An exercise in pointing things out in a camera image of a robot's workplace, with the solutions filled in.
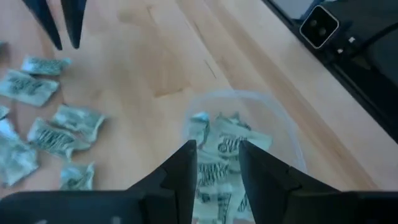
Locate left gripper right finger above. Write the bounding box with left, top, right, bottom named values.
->
left=238, top=139, right=351, bottom=224

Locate white-rimmed table camera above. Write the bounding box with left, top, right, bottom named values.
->
left=298, top=4, right=340, bottom=50

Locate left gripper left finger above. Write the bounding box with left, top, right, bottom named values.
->
left=127, top=139, right=199, bottom=224

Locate black table frame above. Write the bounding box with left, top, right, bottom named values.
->
left=262, top=0, right=398, bottom=144

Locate clear plastic container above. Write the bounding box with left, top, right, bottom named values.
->
left=182, top=89, right=308, bottom=224

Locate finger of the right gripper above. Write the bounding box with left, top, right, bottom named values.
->
left=21, top=0, right=63, bottom=51
left=60, top=0, right=88, bottom=50

